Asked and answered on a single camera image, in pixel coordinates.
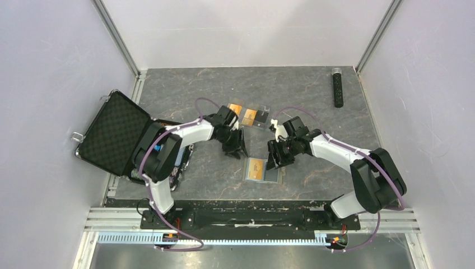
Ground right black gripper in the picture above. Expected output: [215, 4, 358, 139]
[266, 138, 299, 171]

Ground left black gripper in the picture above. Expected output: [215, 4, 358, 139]
[216, 128, 248, 160]

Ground grey card holder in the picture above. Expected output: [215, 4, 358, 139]
[243, 157, 283, 184]

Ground clear plastic card box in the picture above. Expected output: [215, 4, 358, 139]
[227, 103, 271, 129]

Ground black glitter microphone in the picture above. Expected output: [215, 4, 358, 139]
[331, 67, 344, 108]

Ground gold VIP credit card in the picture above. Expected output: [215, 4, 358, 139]
[245, 158, 264, 181]

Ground orange credit cards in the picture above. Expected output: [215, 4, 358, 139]
[228, 103, 258, 127]

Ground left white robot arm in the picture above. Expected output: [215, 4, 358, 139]
[132, 106, 248, 229]

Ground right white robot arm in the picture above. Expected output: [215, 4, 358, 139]
[266, 117, 407, 229]

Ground blue playing card deck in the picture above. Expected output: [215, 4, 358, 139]
[174, 147, 186, 167]

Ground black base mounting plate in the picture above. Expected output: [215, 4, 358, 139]
[139, 200, 362, 240]

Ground black poker chip case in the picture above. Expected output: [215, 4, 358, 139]
[75, 90, 179, 185]

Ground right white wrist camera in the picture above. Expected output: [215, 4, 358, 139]
[269, 119, 288, 142]

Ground slotted cable duct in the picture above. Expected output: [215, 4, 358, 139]
[97, 231, 342, 247]

